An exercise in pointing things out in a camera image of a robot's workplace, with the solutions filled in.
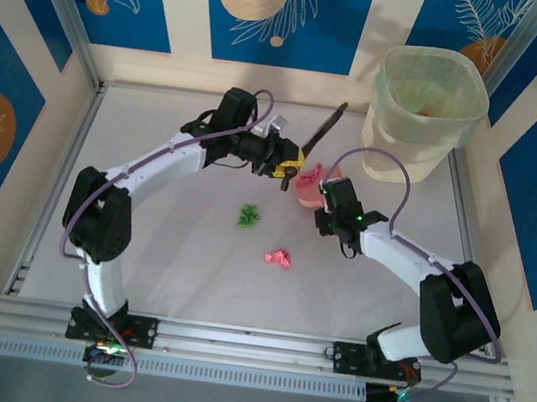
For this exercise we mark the aluminium table side rail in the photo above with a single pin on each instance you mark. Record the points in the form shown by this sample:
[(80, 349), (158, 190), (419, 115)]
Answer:
[(26, 256), (473, 252)]

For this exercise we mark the beige trash bin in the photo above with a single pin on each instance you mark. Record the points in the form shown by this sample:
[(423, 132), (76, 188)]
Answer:
[(401, 155)]

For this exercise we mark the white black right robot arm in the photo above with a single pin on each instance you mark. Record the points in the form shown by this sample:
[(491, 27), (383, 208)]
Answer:
[(392, 255)]

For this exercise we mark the pink plastic dustpan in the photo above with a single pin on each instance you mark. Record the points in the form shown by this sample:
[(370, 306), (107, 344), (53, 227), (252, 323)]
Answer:
[(309, 199)]

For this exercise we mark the green paper scrap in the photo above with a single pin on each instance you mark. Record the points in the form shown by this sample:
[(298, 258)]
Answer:
[(248, 216)]

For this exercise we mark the translucent green bin liner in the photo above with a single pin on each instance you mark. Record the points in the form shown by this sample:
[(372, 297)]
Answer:
[(389, 103)]

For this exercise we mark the deep pink paper scrap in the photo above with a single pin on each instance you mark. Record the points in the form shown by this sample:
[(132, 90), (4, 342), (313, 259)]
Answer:
[(310, 178)]

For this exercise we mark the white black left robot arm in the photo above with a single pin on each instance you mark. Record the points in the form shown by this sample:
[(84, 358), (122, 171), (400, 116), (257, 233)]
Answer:
[(164, 168)]

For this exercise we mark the brown hand brush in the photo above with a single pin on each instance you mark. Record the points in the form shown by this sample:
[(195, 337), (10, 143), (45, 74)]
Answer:
[(325, 126)]

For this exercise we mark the control board with green light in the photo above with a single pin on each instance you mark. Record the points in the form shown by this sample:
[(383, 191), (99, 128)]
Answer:
[(385, 398), (107, 350)]

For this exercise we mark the orange paper scrap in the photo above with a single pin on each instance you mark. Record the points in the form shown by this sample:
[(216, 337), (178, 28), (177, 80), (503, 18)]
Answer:
[(423, 112)]

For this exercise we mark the aluminium frame rail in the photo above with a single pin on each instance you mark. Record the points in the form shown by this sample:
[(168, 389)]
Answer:
[(237, 343)]

